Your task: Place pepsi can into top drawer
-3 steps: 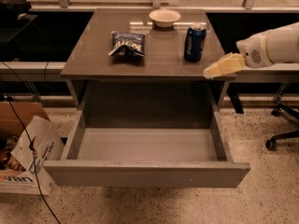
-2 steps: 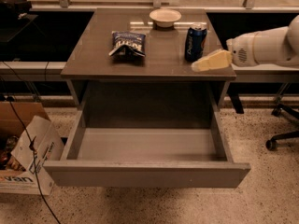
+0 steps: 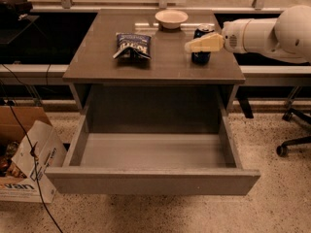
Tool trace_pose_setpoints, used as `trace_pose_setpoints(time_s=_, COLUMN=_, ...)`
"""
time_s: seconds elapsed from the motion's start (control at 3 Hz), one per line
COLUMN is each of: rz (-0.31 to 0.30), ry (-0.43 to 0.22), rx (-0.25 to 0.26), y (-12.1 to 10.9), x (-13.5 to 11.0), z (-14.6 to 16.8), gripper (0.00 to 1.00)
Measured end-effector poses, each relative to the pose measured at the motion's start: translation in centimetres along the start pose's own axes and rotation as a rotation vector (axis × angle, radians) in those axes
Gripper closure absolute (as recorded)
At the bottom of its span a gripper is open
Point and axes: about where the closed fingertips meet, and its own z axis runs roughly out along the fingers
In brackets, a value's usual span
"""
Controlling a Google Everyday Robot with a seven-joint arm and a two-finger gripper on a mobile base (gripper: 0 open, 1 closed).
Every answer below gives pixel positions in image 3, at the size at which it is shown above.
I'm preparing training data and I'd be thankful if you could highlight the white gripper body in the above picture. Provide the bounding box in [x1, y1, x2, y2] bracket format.
[222, 18, 251, 53]

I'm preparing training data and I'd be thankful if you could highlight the cardboard box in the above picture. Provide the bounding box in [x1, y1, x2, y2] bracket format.
[0, 106, 66, 203]

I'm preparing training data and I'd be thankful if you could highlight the black bag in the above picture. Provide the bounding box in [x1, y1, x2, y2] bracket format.
[0, 0, 33, 17]

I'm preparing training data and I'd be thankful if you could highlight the black cable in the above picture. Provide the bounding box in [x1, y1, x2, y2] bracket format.
[0, 63, 64, 233]

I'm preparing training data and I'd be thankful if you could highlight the white bowl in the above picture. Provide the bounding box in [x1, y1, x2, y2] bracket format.
[155, 10, 189, 29]

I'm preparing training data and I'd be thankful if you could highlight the blue chip bag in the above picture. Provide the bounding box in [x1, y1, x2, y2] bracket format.
[113, 33, 152, 59]

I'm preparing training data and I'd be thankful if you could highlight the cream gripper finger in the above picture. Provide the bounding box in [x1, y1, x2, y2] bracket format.
[185, 32, 225, 53]

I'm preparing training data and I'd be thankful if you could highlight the black office chair base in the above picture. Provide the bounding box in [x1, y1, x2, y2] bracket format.
[275, 107, 311, 157]

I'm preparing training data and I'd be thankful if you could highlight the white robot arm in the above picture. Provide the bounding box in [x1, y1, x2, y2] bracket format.
[185, 5, 311, 64]

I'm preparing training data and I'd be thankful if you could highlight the grey open top drawer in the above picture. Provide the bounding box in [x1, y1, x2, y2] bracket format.
[46, 116, 260, 196]

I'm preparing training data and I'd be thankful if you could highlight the grey cabinet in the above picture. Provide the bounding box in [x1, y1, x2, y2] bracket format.
[63, 9, 245, 107]

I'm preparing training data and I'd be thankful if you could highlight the blue pepsi can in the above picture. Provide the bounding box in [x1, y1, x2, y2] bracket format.
[191, 23, 215, 65]

